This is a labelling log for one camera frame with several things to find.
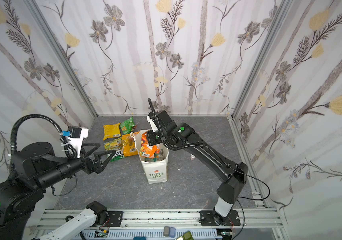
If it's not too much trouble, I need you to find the orange snack pack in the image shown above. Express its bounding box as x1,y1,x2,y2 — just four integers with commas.
122,132,139,157

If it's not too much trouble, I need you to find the green yellow object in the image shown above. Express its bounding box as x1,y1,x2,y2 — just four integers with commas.
175,231,194,240

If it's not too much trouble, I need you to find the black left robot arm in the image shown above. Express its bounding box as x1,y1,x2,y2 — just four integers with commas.
0,114,116,240

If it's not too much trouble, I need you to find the green snack bag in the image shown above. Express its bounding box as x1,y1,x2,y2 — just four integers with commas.
120,117,137,135

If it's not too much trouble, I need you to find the orange Fox's candy bag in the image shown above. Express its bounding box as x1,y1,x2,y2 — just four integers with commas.
140,132,161,161

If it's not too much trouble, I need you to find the yellow chip bag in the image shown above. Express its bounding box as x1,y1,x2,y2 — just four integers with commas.
103,123,121,141

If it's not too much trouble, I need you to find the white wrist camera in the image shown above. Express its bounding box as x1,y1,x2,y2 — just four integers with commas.
60,127,89,159
147,116,159,132

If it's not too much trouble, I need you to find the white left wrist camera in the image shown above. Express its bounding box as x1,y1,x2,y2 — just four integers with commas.
60,127,89,159

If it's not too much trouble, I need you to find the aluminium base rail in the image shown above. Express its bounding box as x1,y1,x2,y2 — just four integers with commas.
35,208,285,240

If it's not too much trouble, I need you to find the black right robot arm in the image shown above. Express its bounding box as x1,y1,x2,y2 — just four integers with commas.
148,98,267,226

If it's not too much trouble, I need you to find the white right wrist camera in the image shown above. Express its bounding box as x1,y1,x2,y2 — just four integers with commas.
147,116,159,132

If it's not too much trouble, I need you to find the white paper shopping bag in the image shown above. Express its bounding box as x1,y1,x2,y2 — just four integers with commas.
135,130,169,185

